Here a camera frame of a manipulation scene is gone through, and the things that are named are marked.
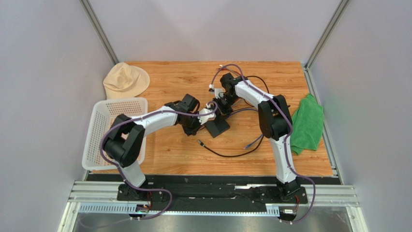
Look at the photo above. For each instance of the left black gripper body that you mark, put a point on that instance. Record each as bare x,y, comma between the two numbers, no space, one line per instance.
191,124

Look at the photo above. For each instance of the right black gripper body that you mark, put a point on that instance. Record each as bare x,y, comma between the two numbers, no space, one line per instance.
225,107

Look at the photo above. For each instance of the black network switch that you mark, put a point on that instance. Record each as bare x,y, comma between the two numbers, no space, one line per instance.
218,125

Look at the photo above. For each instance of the white plastic basket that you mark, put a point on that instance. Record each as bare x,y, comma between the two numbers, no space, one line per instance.
103,116

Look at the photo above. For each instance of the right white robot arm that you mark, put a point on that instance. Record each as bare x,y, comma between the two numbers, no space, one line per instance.
275,124

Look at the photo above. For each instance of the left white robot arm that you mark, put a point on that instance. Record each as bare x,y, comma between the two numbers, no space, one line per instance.
121,144

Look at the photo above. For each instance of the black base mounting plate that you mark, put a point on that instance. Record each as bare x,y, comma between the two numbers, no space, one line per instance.
207,193

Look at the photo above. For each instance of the beige bucket hat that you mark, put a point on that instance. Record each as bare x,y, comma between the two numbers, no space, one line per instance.
125,81

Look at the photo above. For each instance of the green cloth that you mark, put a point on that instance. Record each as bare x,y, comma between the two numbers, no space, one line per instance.
308,125

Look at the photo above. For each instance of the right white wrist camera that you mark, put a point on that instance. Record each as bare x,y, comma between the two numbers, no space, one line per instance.
218,92

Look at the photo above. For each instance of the aluminium front rail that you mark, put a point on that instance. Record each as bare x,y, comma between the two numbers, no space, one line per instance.
92,197

